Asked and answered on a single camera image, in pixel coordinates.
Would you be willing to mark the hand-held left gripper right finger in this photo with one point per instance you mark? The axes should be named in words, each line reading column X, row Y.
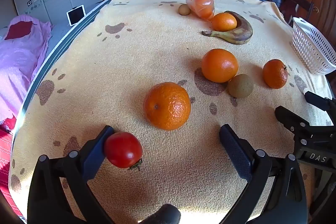
column 235, row 153

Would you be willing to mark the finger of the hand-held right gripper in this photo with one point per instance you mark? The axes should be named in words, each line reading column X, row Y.
column 288, row 117
column 319, row 100

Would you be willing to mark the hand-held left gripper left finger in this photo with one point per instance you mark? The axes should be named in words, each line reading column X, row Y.
column 97, row 153

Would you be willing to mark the red tomato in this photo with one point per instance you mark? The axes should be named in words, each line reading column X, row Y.
column 123, row 149

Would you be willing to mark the white plastic basket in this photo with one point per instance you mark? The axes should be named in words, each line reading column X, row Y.
column 312, row 45

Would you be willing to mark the large brown round fruit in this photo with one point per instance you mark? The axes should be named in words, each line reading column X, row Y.
column 240, row 85

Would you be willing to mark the overripe spotted banana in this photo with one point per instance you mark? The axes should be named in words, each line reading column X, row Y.
column 241, row 32

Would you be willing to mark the small tan round fruit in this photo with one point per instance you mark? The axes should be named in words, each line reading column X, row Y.
column 184, row 9

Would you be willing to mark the person's left hand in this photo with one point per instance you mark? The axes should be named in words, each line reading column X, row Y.
column 168, row 214

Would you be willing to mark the small mandarin orange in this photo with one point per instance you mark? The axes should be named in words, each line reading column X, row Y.
column 224, row 21
column 275, row 74

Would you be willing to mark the bumpy mandarin orange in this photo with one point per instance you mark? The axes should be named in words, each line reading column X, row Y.
column 167, row 106

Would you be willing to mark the smooth round orange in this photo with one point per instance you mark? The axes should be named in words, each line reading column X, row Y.
column 220, row 65

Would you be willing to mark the red patterned cloth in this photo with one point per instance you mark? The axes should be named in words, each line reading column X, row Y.
column 5, row 161

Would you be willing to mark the yellow paw print blanket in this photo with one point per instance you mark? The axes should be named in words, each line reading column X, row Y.
column 131, row 56

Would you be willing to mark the dark wooden chair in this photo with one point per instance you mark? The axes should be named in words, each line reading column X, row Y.
column 291, row 1

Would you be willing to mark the teal striped bed sheet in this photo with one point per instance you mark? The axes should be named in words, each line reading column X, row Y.
column 52, row 50

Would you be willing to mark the pink dotted duvet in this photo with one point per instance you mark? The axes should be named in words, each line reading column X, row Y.
column 18, row 61

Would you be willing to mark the grey patterned mattress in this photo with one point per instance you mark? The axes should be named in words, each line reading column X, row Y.
column 59, row 32

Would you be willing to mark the white tablet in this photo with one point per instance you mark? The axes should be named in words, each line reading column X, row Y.
column 76, row 14

